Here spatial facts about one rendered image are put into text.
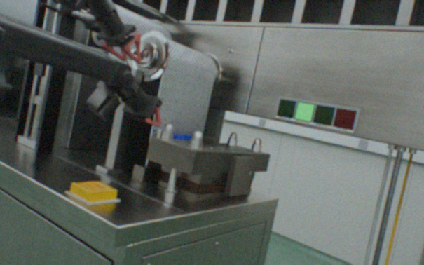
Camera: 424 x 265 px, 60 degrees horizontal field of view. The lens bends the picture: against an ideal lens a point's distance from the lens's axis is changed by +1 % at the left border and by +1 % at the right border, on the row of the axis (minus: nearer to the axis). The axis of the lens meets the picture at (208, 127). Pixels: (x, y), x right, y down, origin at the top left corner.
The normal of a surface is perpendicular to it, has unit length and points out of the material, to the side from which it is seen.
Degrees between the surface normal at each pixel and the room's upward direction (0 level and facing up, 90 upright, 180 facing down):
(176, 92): 90
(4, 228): 90
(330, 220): 90
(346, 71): 90
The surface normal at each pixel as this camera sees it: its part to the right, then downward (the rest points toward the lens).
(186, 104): 0.78, 0.19
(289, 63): -0.59, -0.07
